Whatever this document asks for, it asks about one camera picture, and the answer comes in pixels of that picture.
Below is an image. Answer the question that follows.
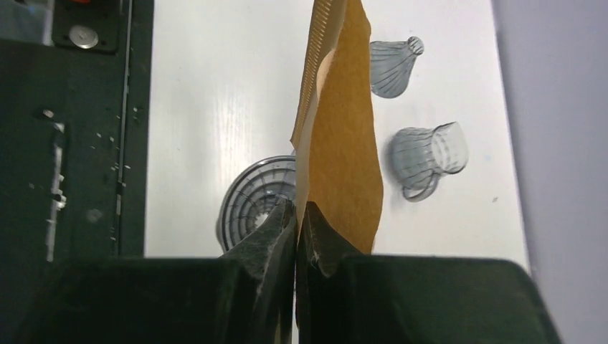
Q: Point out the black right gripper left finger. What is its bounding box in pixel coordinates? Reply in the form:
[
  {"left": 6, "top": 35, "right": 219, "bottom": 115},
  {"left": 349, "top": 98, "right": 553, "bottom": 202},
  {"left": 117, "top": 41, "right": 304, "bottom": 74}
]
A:
[{"left": 221, "top": 199, "right": 298, "bottom": 343}]

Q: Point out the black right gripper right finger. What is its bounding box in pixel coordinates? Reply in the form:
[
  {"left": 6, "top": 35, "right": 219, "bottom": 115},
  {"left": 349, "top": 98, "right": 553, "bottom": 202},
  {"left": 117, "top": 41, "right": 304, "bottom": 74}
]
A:
[{"left": 295, "top": 201, "right": 362, "bottom": 343}]

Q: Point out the clear plastic coffee dripper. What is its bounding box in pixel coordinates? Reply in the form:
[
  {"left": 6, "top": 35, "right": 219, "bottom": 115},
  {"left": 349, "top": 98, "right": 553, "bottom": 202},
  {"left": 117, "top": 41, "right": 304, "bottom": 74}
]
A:
[{"left": 217, "top": 155, "right": 296, "bottom": 252}]

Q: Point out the brown paper coffee filter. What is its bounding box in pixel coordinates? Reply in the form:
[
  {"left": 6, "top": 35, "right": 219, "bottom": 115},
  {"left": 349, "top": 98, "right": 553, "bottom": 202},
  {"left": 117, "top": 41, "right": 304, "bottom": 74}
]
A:
[{"left": 291, "top": 1, "right": 384, "bottom": 253}]

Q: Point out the small clear glass cup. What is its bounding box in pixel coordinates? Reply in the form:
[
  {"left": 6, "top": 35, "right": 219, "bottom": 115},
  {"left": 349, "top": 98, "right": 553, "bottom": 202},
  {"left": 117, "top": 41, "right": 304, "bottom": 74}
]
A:
[{"left": 369, "top": 36, "right": 424, "bottom": 99}]

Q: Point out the clear glass pitcher with handle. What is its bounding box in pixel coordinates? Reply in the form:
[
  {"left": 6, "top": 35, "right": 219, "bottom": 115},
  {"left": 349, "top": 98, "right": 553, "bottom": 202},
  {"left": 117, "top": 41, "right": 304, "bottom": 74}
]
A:
[{"left": 387, "top": 122, "right": 470, "bottom": 203}]

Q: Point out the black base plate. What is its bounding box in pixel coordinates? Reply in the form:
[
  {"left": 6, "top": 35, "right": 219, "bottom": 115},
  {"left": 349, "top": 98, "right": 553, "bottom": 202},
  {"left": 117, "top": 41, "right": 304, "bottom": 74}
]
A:
[{"left": 1, "top": 1, "right": 154, "bottom": 343}]

